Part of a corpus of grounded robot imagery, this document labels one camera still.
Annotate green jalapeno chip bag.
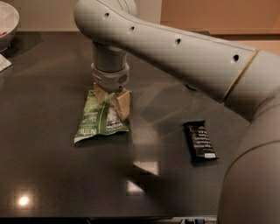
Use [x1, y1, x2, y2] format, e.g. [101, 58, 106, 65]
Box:
[73, 90, 130, 144]

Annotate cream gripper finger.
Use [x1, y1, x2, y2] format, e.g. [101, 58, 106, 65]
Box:
[94, 82, 107, 104]
[112, 88, 130, 121]

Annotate white bowl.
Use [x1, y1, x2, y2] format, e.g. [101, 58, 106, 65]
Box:
[0, 1, 20, 52]

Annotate white paper sheet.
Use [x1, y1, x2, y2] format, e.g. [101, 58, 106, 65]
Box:
[0, 54, 11, 73]

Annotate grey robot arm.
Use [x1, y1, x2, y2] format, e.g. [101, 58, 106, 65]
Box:
[73, 0, 280, 224]

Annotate black rxbar chocolate bar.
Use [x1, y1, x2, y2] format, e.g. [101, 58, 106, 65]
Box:
[183, 120, 219, 165]

